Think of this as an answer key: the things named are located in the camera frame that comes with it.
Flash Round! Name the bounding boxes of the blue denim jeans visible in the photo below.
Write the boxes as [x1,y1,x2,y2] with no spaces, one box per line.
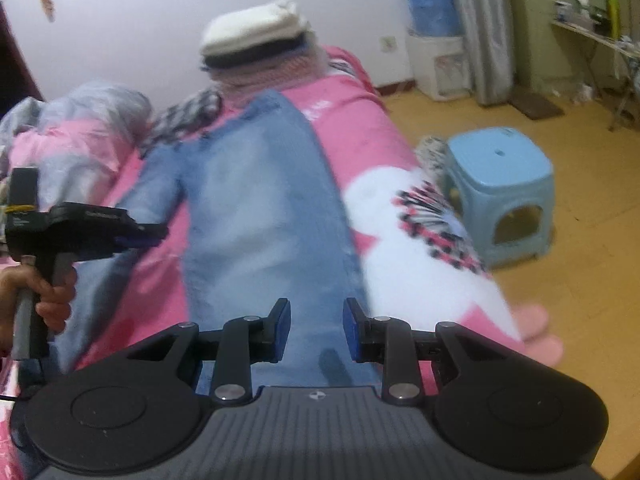
[19,89,381,391]

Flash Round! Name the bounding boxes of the person's left hand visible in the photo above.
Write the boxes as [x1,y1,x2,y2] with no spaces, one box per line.
[0,264,77,358]

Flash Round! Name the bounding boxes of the pink floral bed blanket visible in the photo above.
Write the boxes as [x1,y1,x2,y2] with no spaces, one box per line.
[0,44,526,480]

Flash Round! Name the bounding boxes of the pink grey floral duvet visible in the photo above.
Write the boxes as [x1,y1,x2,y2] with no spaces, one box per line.
[0,79,154,261]

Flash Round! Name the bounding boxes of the pink slippers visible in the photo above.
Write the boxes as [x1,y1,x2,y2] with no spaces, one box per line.
[512,304,564,367]

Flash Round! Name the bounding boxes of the light blue plastic stool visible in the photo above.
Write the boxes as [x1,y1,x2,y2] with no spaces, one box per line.
[442,127,555,266]

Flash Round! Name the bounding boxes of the black white plaid garment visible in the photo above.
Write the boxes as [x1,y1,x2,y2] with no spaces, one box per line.
[139,86,222,158]

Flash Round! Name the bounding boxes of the pink patterned folded garment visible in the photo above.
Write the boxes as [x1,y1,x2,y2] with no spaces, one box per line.
[208,46,329,108]

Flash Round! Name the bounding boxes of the white water dispenser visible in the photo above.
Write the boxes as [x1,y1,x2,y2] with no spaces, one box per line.
[406,29,472,102]

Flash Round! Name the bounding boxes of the brown floor mat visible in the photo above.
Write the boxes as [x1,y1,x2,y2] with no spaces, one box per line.
[509,88,565,120]

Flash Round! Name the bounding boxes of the white folded sweater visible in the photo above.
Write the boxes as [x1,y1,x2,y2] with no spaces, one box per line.
[200,0,310,56]

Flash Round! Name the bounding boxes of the blue water bottle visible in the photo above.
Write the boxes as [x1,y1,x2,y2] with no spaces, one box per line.
[407,0,462,37]

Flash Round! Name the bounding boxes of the grey curtain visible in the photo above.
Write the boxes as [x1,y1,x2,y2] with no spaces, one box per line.
[456,0,515,106]

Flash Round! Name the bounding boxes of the cluttered side table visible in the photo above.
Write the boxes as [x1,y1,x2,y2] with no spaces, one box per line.
[551,0,639,131]

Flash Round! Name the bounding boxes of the wall power socket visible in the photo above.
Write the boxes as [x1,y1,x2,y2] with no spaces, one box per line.
[380,36,397,53]

